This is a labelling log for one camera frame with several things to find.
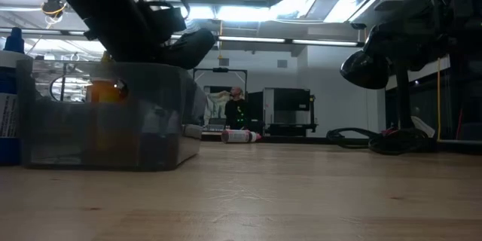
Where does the person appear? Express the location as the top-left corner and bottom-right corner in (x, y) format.
(224, 85), (250, 131)

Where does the red hanging cable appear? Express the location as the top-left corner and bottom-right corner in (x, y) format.
(455, 107), (463, 140)

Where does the black monitor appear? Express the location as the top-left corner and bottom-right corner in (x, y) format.
(246, 90), (264, 133)

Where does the dark grey side desk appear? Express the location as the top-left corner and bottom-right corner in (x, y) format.
(436, 138), (482, 155)

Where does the black frame stand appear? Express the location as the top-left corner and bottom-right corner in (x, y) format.
(193, 66), (249, 129)

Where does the long ceiling light strip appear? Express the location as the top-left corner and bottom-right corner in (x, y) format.
(0, 26), (365, 47)

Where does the smoky transparent plastic bin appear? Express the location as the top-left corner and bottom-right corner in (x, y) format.
(17, 59), (207, 171)

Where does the large yellow food coloring bottle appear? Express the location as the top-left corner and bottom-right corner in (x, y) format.
(84, 50), (127, 151)

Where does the black round ceiling fixture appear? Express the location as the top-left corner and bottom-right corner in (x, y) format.
(41, 0), (69, 19)

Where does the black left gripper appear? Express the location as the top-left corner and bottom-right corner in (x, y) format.
(148, 3), (218, 71)

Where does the large blue food coloring bottle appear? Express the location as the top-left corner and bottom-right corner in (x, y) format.
(0, 26), (33, 166)

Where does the black lamp cable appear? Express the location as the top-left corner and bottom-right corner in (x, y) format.
(325, 127), (380, 150)

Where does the white hanging cloth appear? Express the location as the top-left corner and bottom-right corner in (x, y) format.
(204, 90), (231, 125)

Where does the black workstation cabinet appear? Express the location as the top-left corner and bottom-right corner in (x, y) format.
(263, 87), (318, 136)

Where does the white corner label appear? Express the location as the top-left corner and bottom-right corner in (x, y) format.
(410, 115), (436, 139)

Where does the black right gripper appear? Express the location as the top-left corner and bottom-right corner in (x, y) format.
(372, 0), (466, 72)

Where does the black aluminium table frame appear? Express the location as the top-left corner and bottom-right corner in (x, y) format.
(201, 134), (328, 145)

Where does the large pink food coloring bottle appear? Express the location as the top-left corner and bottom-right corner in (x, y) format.
(221, 129), (263, 145)

